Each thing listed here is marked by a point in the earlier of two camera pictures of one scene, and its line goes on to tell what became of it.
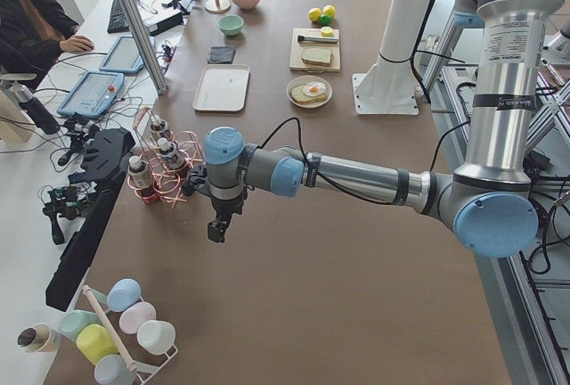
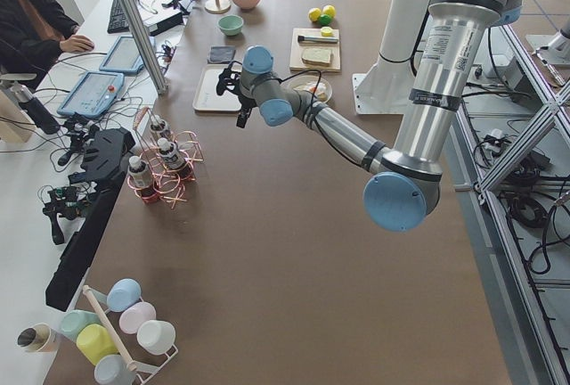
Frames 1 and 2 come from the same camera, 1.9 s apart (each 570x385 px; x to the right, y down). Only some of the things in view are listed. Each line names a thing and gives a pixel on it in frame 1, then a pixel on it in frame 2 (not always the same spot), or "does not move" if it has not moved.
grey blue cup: (113, 370) does not move
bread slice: (319, 56) does not move
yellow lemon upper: (314, 13) does not move
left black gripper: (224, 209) to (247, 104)
